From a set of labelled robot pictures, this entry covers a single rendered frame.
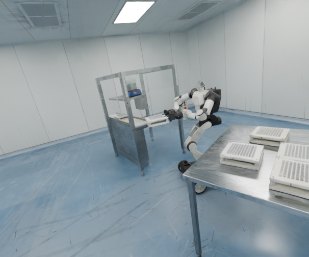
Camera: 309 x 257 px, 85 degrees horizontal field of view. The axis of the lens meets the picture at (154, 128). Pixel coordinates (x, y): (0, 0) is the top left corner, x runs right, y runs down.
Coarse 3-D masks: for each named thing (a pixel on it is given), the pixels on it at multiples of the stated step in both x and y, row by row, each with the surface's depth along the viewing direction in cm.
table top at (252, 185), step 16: (240, 128) 179; (224, 144) 151; (256, 144) 141; (304, 144) 129; (208, 160) 130; (272, 160) 117; (192, 176) 114; (208, 176) 111; (224, 176) 109; (240, 176) 106; (256, 176) 104; (240, 192) 94; (256, 192) 92; (272, 192) 90; (288, 208) 80; (304, 208) 78
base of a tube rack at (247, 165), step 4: (220, 160) 123; (228, 160) 121; (232, 160) 120; (260, 160) 115; (228, 164) 120; (232, 164) 118; (236, 164) 116; (240, 164) 114; (244, 164) 113; (248, 164) 113; (252, 164) 112; (260, 164) 112; (248, 168) 112; (252, 168) 110; (256, 168) 109
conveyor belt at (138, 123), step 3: (114, 114) 377; (117, 114) 371; (123, 120) 307; (126, 120) 303; (135, 120) 293; (138, 120) 289; (141, 120) 286; (135, 123) 274; (138, 123) 271; (141, 123) 269; (144, 123) 271; (135, 126) 263; (138, 126) 266
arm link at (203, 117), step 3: (189, 114) 195; (192, 114) 191; (195, 114) 187; (204, 114) 181; (189, 117) 196; (192, 117) 190; (195, 117) 186; (198, 117) 182; (201, 117) 181; (204, 117) 182; (201, 120) 184; (204, 120) 184
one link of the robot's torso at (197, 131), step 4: (196, 124) 230; (204, 124) 215; (208, 124) 216; (192, 128) 229; (196, 128) 228; (200, 128) 216; (204, 128) 216; (192, 132) 229; (196, 132) 218; (200, 132) 218; (192, 136) 220; (196, 136) 221; (200, 136) 222; (188, 140) 225; (192, 140) 222; (196, 140) 223; (184, 144) 231; (188, 144) 220; (196, 144) 222; (188, 148) 221
